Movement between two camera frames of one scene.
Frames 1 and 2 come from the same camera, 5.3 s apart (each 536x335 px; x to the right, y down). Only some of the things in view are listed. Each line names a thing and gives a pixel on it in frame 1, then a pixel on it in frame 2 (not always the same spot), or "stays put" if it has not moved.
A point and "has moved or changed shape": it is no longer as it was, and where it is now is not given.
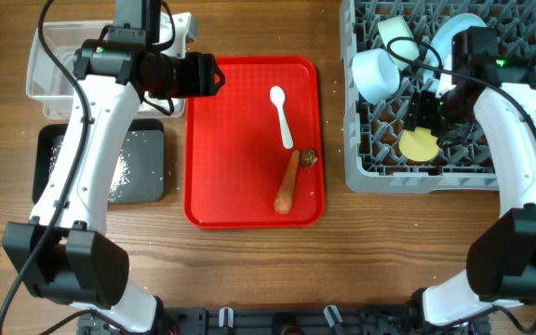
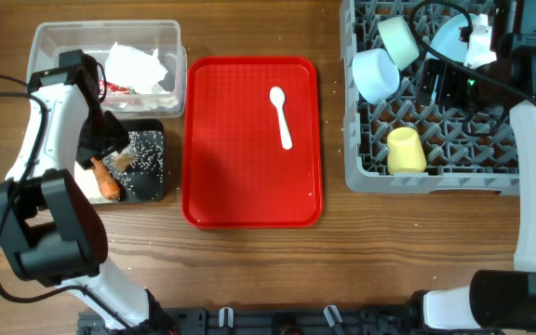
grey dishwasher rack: [535, 29] stays put
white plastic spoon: [277, 96] stays put
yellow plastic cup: [420, 144] -> [405, 151]
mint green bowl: [400, 40] stays put
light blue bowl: [375, 75] stays put
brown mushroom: [308, 157] -> [122, 162]
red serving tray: [254, 152] stays put
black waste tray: [139, 173] stays put
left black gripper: [203, 77] -> [118, 140]
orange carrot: [284, 197] has moved or changed shape
